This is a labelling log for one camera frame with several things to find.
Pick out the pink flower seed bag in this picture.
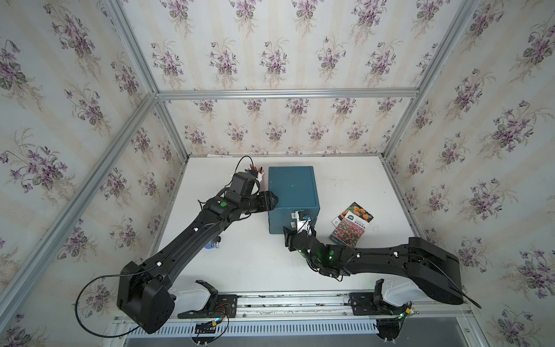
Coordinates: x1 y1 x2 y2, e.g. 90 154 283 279
330 218 367 247

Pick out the orange marigold seed bag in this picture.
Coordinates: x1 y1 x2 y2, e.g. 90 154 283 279
332 202 374 226

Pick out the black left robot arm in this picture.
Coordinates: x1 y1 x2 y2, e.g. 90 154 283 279
116 172 279 334

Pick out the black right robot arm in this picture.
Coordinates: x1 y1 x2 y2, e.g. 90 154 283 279
283 227 463 305

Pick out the teal three-drawer cabinet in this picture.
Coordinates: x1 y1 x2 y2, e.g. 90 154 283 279
268 166 320 235

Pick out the blue stapler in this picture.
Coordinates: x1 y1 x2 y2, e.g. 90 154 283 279
205 237 221 250

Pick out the white vented strip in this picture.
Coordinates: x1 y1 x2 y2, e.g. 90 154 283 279
127 319 378 339

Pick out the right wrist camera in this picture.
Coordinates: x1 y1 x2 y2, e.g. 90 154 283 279
291 211 312 233

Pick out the aluminium front rail frame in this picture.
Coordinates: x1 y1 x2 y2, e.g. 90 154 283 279
103 291 488 346

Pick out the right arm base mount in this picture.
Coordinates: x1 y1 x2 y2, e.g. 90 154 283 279
348 278 413 318

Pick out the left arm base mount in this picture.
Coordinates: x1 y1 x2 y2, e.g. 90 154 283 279
173 280 238 319

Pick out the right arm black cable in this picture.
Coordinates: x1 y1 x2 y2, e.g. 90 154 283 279
450 281 482 309

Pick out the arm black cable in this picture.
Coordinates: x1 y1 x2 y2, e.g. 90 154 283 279
450 281 482 309
74 274 144 339

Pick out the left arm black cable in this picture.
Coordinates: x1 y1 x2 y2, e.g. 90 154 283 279
74 274 144 339

